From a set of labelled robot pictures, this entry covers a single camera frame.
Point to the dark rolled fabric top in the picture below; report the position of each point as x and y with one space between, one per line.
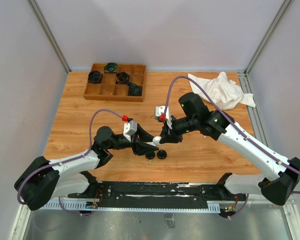
111 68

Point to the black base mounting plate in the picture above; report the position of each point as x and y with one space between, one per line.
100 191

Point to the wooden compartment tray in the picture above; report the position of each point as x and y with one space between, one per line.
112 81

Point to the dark rolled fabric far left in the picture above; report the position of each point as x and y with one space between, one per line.
95 77

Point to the dark rolled fabric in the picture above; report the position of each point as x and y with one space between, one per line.
111 68
134 89
122 78
95 77

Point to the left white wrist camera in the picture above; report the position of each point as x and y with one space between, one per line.
130 127

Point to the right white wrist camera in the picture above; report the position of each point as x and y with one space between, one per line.
162 114

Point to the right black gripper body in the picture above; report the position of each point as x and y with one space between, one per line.
180 126

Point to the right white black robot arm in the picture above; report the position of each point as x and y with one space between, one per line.
278 177

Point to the black earbud charging case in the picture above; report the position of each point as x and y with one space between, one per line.
162 154

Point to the dark rolled fabric middle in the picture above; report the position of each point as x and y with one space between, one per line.
122 78

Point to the white slotted cable duct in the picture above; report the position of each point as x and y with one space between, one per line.
123 204

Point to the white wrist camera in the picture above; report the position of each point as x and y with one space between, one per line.
162 114
130 127

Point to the white round case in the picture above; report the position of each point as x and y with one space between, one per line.
156 140

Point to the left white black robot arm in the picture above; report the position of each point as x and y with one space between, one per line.
47 179

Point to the dark rolled fabric bottom right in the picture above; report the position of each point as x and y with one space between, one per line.
134 89

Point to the white crumpled cloth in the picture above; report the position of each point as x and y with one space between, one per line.
225 93

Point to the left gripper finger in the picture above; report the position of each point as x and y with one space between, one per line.
145 148
144 135

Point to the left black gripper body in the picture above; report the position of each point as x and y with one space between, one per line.
134 138

